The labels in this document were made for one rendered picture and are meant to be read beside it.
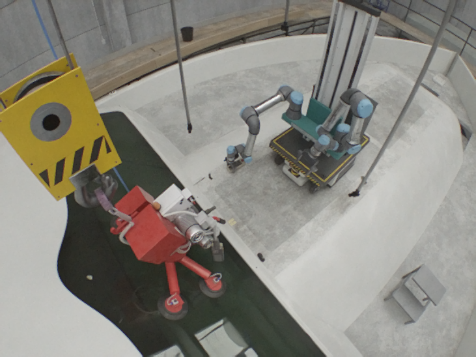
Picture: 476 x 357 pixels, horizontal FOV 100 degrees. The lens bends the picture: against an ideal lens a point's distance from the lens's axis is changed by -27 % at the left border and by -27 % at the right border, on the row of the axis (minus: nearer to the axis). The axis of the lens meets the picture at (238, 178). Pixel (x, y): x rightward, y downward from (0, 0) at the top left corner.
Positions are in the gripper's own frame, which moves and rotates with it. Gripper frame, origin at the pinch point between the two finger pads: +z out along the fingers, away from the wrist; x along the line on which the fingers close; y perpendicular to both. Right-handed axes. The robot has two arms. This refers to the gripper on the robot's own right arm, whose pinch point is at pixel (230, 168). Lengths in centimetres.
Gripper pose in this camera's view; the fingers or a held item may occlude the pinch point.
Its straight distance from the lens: 280.1
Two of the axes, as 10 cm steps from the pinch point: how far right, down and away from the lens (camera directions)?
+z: -0.1, 5.8, 8.1
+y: -7.9, 5.0, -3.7
